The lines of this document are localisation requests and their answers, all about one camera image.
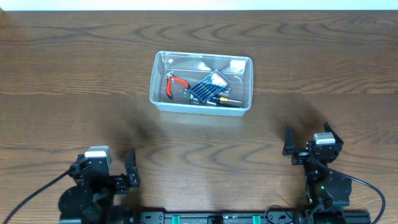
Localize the silver offset wrench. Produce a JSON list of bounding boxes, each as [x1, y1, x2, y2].
[[183, 87, 231, 95]]

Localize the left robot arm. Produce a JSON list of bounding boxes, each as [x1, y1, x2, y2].
[[58, 146, 296, 224]]

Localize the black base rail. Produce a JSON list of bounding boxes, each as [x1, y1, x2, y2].
[[137, 205, 372, 224]]

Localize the red handled pliers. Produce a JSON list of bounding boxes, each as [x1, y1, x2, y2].
[[165, 72, 190, 100]]

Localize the clear plastic container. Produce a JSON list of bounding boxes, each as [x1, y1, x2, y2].
[[149, 51, 254, 116]]

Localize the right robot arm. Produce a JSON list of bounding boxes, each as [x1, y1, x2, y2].
[[282, 123, 352, 223]]

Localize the yellow black screwdriver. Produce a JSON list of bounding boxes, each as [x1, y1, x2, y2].
[[211, 97, 242, 103]]

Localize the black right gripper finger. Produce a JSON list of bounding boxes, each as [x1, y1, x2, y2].
[[282, 125, 295, 156], [324, 122, 344, 145]]

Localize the blue screwdriver bit case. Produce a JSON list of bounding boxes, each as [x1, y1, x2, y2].
[[190, 70, 230, 103]]

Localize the claw hammer black handle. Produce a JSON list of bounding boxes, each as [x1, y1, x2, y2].
[[189, 97, 243, 108]]

